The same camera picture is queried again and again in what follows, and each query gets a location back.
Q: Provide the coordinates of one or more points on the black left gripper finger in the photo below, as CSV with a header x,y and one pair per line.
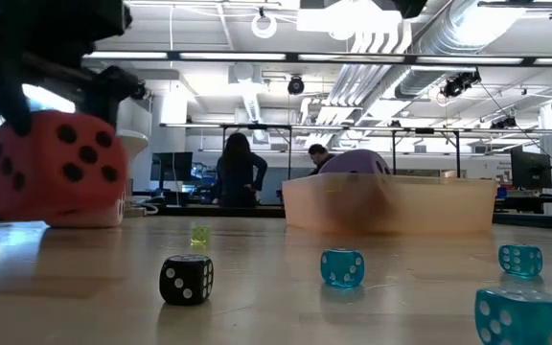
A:
x,y
110,88
3,91

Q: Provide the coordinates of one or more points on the large red foam die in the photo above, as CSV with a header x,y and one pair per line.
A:
x,y
41,191

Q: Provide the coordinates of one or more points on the large pink foam die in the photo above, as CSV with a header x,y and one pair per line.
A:
x,y
94,219

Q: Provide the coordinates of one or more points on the large purple foam die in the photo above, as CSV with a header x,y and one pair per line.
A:
x,y
352,163

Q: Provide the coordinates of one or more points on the small yellow-green translucent die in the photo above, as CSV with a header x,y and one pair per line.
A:
x,y
200,235

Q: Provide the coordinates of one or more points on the orange translucent plastic bin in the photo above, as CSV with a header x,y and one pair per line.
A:
x,y
424,206

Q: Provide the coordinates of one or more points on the small teal translucent die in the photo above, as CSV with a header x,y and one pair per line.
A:
x,y
340,266
527,269
520,326

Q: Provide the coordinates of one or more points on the black monitor on arm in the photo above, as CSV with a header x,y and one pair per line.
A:
x,y
530,170

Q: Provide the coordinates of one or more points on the black overhead light bar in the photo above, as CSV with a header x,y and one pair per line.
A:
x,y
410,58

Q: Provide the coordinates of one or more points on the white bulb lamp metal base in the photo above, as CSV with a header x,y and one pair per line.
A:
x,y
134,141

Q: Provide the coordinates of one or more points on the black computer monitor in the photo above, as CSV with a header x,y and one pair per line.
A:
x,y
170,167

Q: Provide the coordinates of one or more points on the person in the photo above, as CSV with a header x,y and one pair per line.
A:
x,y
237,177
319,153

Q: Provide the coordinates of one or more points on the small black die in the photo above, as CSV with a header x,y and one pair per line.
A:
x,y
185,268

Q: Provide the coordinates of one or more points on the black ceiling camera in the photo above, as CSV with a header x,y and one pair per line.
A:
x,y
142,92
295,86
453,87

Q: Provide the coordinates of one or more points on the silver ventilation duct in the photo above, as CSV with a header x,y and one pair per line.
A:
x,y
448,33

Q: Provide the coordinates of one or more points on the black background frame rig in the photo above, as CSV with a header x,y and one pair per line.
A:
x,y
257,126

